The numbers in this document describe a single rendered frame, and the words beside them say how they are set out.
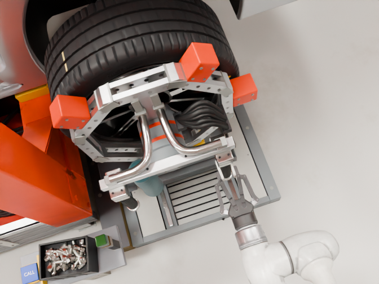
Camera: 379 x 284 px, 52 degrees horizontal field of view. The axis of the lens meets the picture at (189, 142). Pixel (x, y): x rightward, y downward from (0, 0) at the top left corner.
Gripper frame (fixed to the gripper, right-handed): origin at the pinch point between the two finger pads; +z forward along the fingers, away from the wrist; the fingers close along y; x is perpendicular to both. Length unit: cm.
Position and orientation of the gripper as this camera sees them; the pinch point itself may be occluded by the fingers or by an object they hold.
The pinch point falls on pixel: (225, 168)
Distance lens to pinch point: 128.7
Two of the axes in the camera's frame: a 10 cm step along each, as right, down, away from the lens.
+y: 9.5, -3.2, 0.0
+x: -1.1, -3.4, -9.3
